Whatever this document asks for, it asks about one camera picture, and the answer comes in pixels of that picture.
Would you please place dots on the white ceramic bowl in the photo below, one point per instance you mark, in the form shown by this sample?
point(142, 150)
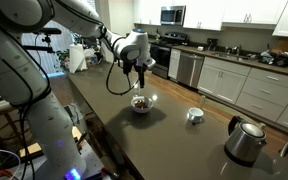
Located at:
point(135, 107)

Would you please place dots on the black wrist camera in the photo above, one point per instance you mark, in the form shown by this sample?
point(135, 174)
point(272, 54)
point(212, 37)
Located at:
point(127, 66)

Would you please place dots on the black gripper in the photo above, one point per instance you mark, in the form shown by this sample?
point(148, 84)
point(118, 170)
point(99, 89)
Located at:
point(140, 69)

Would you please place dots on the stainless steel dishwasher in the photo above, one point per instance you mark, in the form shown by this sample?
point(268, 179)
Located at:
point(189, 70)

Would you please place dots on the mixed nuts and dried fruit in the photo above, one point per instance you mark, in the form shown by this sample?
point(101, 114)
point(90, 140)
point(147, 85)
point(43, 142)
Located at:
point(141, 105)

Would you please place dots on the dark bottle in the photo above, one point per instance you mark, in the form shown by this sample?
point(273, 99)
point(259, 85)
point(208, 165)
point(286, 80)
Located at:
point(157, 34)

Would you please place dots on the stainless steel microwave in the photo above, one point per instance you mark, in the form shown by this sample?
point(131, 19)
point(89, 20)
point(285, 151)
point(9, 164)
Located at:
point(172, 15)

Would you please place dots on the white kitchen cabinets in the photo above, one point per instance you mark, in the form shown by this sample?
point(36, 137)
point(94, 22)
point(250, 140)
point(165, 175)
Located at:
point(210, 13)
point(250, 86)

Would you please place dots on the white lower kitchen cabinets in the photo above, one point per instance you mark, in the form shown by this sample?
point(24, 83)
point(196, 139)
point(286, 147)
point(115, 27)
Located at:
point(250, 86)

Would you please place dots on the small white counter cup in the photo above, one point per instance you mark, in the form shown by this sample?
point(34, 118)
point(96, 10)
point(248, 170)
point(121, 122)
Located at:
point(200, 48)

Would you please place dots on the light wooden board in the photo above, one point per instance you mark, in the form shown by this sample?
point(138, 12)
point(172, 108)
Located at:
point(29, 149)

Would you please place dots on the stainless steel electric kettle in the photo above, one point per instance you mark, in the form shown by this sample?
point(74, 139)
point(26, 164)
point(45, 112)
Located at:
point(245, 143)

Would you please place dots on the white upper kitchen cabinets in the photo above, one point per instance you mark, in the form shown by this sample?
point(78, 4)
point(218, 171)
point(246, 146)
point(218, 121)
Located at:
point(210, 13)

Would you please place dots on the dish rack with dishes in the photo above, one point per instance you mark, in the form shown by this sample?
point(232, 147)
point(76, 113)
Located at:
point(277, 59)

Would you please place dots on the white ceramic cup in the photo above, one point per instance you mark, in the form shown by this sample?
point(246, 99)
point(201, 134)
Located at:
point(195, 116)

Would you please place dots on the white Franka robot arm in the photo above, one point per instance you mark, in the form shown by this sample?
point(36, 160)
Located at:
point(47, 126)

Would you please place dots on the black and steel stove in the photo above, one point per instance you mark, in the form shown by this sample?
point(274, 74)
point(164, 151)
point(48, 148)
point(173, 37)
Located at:
point(162, 56)

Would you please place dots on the green potted plant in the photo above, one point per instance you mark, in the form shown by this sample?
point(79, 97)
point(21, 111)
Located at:
point(63, 59)

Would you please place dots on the printed cardboard box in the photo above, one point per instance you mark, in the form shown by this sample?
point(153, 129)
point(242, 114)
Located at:
point(91, 57)

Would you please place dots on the vertical window blinds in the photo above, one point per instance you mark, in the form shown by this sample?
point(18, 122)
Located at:
point(59, 46)

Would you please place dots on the black camera stand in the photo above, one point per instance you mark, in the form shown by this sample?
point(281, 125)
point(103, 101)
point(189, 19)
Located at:
point(49, 31)

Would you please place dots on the chrome sink faucet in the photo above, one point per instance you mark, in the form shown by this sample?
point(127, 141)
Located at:
point(236, 50)

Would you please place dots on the clear drinking glass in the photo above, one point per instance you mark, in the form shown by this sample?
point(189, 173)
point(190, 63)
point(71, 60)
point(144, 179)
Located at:
point(136, 90)

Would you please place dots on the black coffee maker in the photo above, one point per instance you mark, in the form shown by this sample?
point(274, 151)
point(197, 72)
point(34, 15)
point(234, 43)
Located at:
point(212, 44)

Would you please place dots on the narrow white cabinet door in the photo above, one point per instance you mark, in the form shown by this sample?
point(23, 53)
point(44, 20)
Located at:
point(174, 64)

